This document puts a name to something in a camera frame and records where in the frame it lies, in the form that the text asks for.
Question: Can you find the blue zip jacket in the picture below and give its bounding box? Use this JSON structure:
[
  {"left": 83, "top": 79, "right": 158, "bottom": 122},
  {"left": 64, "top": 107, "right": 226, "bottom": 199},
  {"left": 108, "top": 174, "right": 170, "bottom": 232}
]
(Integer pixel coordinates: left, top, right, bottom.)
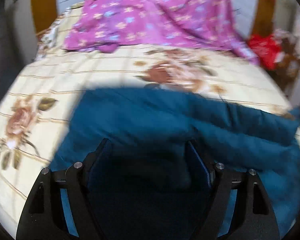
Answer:
[{"left": 50, "top": 87, "right": 300, "bottom": 236}]

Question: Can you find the cream floral bed sheet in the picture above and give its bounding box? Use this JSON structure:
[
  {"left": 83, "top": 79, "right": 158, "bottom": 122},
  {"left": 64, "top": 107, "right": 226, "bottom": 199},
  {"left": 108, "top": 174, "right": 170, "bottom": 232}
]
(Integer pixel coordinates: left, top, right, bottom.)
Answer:
[{"left": 0, "top": 8, "right": 300, "bottom": 239}]

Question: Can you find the red bag on nightstand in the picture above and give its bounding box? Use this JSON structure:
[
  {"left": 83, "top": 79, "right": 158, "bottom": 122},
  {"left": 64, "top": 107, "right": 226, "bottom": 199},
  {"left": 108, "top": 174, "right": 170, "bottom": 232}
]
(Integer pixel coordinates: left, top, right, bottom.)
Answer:
[{"left": 248, "top": 34, "right": 282, "bottom": 70}]

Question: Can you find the grey refrigerator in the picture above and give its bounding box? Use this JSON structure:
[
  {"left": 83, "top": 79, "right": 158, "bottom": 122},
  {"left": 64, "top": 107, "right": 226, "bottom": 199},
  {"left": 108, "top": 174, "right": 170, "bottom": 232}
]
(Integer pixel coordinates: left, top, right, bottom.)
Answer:
[{"left": 0, "top": 0, "right": 22, "bottom": 101}]

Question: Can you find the wooden bed headboard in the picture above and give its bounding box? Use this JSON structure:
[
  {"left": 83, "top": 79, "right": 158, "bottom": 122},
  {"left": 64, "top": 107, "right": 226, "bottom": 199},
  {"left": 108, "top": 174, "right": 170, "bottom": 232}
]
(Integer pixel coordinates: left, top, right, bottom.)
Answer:
[{"left": 31, "top": 0, "right": 276, "bottom": 39}]

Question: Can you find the purple floral quilt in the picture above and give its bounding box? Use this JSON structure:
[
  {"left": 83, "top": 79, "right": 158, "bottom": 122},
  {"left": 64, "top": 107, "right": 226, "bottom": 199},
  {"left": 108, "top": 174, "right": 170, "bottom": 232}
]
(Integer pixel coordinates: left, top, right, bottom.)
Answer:
[{"left": 63, "top": 0, "right": 258, "bottom": 64}]

